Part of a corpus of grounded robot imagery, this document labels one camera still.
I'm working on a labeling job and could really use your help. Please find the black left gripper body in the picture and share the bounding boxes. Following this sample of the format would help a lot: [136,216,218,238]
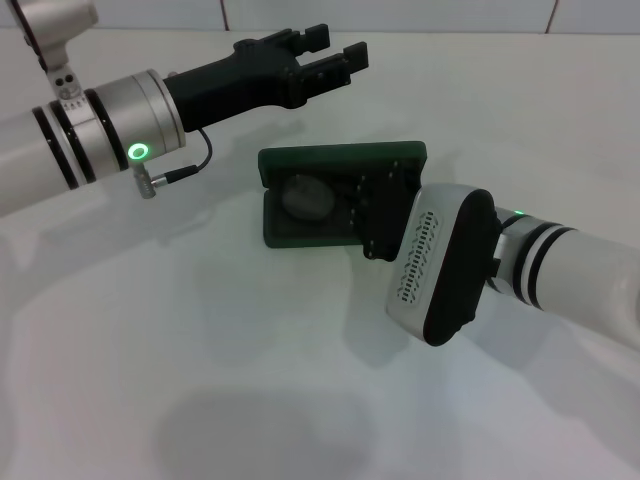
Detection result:
[164,38,306,134]

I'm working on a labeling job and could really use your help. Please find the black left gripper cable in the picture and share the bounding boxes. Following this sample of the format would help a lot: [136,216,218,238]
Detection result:
[131,128,214,192]

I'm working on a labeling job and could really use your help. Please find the green glasses case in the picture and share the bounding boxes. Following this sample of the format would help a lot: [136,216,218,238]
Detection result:
[258,141,428,250]

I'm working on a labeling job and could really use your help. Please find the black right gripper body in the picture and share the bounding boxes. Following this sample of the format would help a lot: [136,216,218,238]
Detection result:
[362,167,424,264]

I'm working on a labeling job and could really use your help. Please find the black glasses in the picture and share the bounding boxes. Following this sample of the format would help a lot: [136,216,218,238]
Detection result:
[279,172,362,227]

